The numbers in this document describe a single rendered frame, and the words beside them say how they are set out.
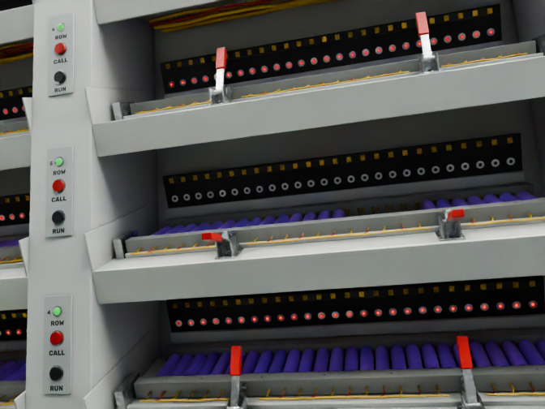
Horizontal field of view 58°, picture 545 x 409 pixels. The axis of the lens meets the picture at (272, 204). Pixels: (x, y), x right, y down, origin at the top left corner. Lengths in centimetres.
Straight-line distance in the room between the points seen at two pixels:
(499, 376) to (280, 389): 26
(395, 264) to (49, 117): 51
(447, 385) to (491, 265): 16
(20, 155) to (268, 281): 40
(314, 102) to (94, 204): 32
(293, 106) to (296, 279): 21
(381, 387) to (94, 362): 36
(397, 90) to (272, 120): 16
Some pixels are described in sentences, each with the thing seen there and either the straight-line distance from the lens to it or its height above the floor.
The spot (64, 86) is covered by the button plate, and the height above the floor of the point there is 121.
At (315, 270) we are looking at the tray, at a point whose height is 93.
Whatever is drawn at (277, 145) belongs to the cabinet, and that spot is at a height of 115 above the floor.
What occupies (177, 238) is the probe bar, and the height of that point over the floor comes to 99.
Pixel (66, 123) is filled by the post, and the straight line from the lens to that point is 74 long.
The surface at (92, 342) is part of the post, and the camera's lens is 68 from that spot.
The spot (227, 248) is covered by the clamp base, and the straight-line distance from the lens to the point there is 64.
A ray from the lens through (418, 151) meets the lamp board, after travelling 75.
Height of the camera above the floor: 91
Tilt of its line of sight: 10 degrees up
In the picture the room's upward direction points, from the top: 4 degrees counter-clockwise
